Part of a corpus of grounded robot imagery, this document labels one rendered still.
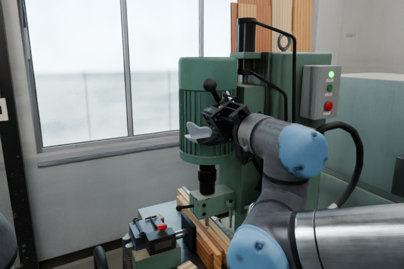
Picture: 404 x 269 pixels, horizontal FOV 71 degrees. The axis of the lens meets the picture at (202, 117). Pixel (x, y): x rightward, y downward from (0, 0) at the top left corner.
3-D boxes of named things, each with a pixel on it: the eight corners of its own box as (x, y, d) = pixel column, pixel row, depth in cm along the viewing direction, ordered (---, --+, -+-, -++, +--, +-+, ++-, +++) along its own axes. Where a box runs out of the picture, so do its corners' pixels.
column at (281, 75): (232, 232, 117) (237, 52, 101) (275, 218, 126) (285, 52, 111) (268, 267, 97) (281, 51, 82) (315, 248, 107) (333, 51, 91)
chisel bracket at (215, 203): (189, 214, 96) (188, 191, 94) (224, 205, 102) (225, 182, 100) (198, 226, 89) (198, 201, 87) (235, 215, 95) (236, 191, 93)
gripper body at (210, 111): (222, 92, 64) (255, 99, 54) (238, 120, 68) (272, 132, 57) (196, 112, 62) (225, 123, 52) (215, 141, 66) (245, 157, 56)
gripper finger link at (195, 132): (175, 121, 69) (206, 113, 64) (188, 139, 72) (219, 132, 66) (170, 129, 67) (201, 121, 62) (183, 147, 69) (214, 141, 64)
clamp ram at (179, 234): (164, 242, 94) (163, 217, 92) (185, 235, 97) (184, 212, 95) (174, 259, 86) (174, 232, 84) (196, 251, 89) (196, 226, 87)
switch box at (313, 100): (299, 116, 90) (302, 65, 86) (321, 113, 94) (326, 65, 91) (314, 120, 84) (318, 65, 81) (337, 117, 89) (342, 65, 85)
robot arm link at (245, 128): (287, 139, 54) (257, 167, 52) (272, 133, 58) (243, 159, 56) (272, 108, 51) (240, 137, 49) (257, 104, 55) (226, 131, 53)
